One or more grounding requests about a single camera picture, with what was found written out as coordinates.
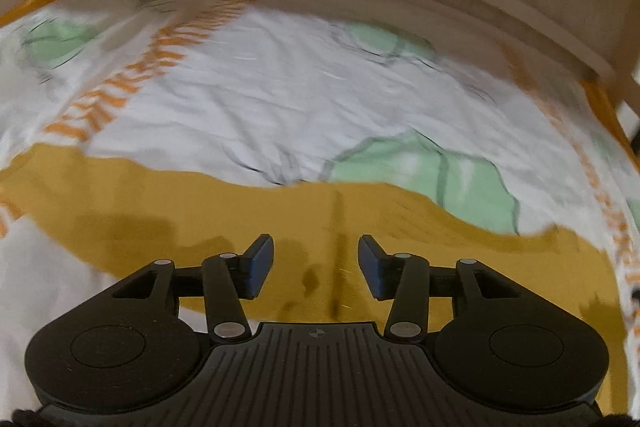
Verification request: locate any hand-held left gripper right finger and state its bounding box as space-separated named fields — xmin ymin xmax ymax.
xmin=358 ymin=234 xmax=522 ymax=343

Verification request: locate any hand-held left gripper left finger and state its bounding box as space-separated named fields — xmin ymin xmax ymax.
xmin=111 ymin=234 xmax=275 ymax=343

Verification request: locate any mustard yellow garment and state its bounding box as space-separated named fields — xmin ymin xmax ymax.
xmin=0 ymin=146 xmax=632 ymax=414

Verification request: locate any white leaf-print blanket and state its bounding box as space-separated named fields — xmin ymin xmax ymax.
xmin=0 ymin=0 xmax=640 ymax=413

